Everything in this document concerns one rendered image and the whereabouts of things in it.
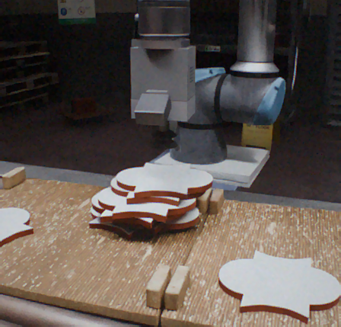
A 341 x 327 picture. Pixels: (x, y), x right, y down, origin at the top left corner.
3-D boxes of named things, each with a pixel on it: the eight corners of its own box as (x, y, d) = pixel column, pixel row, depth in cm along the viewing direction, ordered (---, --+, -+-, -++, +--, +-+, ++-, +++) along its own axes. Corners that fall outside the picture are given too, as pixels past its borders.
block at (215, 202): (214, 200, 81) (215, 187, 80) (224, 201, 81) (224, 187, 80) (208, 214, 76) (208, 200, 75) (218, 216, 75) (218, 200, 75)
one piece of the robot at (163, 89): (112, 22, 57) (116, 142, 62) (180, 23, 55) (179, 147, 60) (140, 20, 68) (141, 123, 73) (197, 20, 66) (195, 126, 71)
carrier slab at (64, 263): (23, 183, 93) (22, 176, 93) (213, 206, 83) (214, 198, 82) (-109, 267, 61) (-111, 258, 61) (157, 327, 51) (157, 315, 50)
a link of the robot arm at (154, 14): (183, 7, 59) (126, 7, 61) (183, 41, 60) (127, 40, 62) (194, 7, 66) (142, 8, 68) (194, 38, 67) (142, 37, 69)
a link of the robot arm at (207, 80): (188, 113, 123) (189, 63, 119) (234, 118, 117) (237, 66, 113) (168, 120, 113) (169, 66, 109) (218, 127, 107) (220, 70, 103)
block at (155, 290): (159, 280, 57) (159, 261, 56) (173, 282, 57) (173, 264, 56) (144, 307, 52) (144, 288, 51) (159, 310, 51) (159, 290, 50)
